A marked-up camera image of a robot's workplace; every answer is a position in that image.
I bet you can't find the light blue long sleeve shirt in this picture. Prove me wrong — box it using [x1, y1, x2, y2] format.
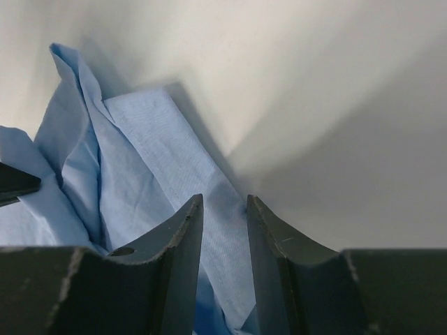
[1, 44, 258, 334]

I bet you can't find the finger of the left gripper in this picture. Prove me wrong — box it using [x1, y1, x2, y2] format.
[0, 163, 41, 207]

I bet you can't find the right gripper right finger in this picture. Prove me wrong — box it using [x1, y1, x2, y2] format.
[247, 195, 446, 334]

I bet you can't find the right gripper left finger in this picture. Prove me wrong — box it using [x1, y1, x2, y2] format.
[1, 194, 203, 334]

